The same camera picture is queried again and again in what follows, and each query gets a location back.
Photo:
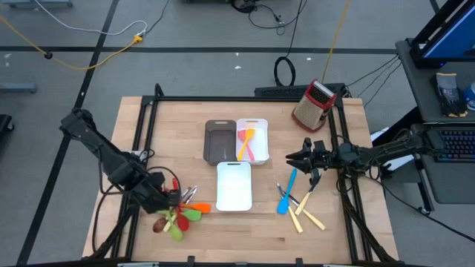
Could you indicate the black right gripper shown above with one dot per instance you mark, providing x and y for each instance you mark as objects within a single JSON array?
[{"x": 321, "y": 157}]

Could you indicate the grey black work gloves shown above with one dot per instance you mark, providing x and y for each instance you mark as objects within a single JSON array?
[{"x": 447, "y": 92}]

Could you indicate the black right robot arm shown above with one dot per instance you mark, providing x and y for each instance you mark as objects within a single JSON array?
[{"x": 389, "y": 148}]

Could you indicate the black table clamp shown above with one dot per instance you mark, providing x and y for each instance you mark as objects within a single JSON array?
[
  {"x": 191, "y": 260},
  {"x": 298, "y": 261}
]

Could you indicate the green silicone spatula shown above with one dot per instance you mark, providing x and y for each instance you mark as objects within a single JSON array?
[{"x": 193, "y": 215}]

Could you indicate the black chair base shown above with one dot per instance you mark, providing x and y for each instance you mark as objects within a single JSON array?
[{"x": 4, "y": 124}]

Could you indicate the black computer monitor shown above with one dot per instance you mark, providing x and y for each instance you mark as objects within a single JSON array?
[{"x": 452, "y": 37}]

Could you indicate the pink silicone spatula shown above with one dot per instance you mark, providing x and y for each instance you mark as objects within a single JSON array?
[{"x": 242, "y": 135}]

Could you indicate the green silicone spoon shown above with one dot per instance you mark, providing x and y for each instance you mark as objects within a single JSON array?
[{"x": 176, "y": 233}]

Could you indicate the white paper sheet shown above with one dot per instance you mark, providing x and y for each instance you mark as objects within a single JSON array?
[{"x": 401, "y": 163}]

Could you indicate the grey computer desk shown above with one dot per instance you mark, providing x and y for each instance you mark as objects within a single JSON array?
[{"x": 419, "y": 92}]

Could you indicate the white opaque plastic bin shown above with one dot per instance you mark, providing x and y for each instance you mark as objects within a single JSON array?
[{"x": 234, "y": 189}]

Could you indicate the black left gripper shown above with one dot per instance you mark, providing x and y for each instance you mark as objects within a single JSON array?
[{"x": 156, "y": 196}]

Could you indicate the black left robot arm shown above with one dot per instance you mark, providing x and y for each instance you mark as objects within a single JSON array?
[{"x": 107, "y": 155}]

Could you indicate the blue silicone spatula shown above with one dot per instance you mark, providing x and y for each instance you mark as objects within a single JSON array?
[{"x": 282, "y": 207}]

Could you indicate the black power strip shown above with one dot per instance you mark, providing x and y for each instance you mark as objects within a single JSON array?
[{"x": 282, "y": 91}]

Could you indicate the white translucent plastic bin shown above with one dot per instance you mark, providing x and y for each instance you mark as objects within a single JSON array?
[{"x": 261, "y": 148}]

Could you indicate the black backlit keyboard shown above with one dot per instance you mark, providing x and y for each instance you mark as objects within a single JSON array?
[{"x": 458, "y": 146}]

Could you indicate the blue white container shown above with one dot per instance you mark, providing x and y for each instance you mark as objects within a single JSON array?
[{"x": 471, "y": 97}]

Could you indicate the black aluminium table frame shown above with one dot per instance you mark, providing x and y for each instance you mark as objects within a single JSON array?
[{"x": 237, "y": 98}]

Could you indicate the yellow silicone spatula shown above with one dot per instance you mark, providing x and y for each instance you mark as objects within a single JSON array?
[{"x": 249, "y": 133}]

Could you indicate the red steel box grater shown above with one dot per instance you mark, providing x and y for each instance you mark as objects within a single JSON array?
[{"x": 310, "y": 111}]

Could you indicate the grey furniture foot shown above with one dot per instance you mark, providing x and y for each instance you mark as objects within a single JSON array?
[
  {"x": 16, "y": 88},
  {"x": 37, "y": 3}
]

